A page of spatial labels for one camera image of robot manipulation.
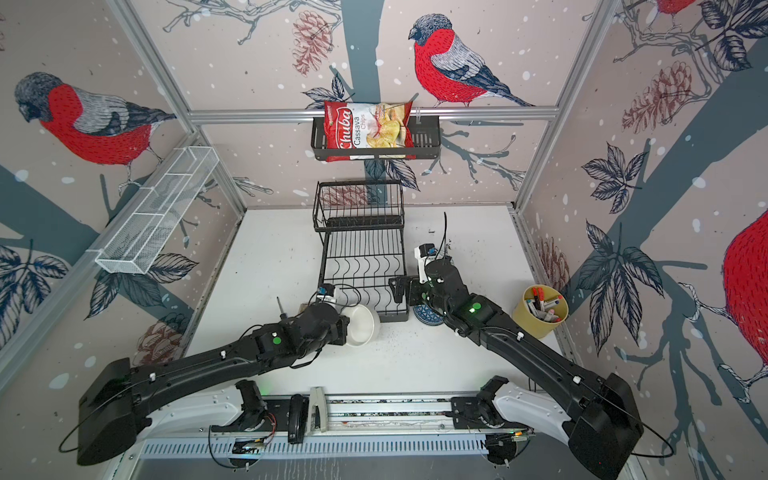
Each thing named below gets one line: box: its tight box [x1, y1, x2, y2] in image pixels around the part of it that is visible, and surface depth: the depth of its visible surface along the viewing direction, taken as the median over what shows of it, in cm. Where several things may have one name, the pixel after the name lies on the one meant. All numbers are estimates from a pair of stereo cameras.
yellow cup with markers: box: [512, 285, 569, 339], surface depth 83 cm
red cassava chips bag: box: [324, 101, 416, 162], surface depth 90 cm
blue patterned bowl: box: [412, 304, 445, 326], surface depth 87 cm
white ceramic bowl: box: [340, 304, 381, 347], surface depth 79 cm
